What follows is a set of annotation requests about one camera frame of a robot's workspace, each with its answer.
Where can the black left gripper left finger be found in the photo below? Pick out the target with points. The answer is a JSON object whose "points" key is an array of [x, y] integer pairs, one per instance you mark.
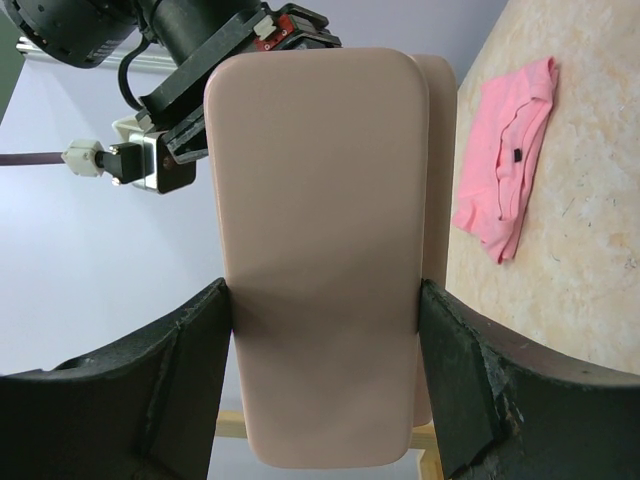
{"points": [[142, 407]]}

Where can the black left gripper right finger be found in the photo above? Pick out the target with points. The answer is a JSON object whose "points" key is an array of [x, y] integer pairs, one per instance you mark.
{"points": [[507, 407]]}

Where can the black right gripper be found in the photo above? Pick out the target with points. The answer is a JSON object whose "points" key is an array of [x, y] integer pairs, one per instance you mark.
{"points": [[200, 35]]}

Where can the pink glasses case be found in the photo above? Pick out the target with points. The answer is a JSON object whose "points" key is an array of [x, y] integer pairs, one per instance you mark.
{"points": [[333, 175]]}

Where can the wooden clothes rack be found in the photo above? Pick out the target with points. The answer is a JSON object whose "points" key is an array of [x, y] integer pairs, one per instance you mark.
{"points": [[326, 440]]}

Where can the pink folded t-shirt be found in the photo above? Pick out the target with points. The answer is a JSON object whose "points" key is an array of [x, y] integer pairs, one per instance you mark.
{"points": [[501, 155]]}

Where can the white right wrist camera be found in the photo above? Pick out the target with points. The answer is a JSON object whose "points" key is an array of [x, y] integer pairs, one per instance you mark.
{"points": [[139, 159]]}

